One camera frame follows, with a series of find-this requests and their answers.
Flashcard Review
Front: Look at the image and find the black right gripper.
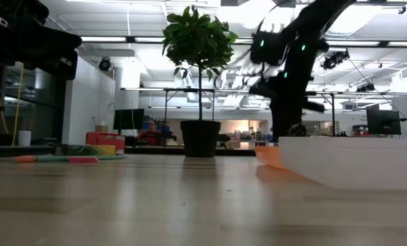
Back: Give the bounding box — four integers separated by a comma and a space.
248, 70, 326, 138

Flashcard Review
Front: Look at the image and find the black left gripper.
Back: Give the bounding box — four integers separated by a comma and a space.
0, 0, 83, 81

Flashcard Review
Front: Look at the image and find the yellow green crayon box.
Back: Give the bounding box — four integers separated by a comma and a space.
93, 144, 117, 157
54, 143, 105, 157

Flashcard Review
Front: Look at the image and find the green pencil with orange end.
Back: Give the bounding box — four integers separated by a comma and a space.
14, 154, 128, 163

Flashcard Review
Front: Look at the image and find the pink highlighter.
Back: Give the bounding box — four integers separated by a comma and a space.
66, 156, 100, 163

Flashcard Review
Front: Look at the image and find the orange pencil box lid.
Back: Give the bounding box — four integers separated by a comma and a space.
254, 146, 285, 171

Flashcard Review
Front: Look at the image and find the round black ceiling speaker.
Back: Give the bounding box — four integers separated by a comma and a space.
98, 57, 113, 72

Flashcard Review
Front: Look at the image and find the fluorescent ceiling light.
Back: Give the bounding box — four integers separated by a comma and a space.
80, 36, 128, 43

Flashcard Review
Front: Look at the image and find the red tool chest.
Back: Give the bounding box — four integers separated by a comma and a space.
352, 124, 368, 137

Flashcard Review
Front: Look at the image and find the clear plastic pencil box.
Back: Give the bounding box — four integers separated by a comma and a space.
278, 136, 407, 191

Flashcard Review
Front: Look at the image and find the white cup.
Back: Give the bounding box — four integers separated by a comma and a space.
17, 130, 32, 148

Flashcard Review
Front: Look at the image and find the black computer monitor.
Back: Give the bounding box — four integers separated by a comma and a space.
113, 108, 145, 131
366, 108, 402, 136

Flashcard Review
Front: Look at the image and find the person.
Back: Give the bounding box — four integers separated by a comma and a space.
138, 120, 164, 147

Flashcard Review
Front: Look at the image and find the green leafy potted tree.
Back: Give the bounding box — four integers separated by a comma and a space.
161, 5, 239, 121

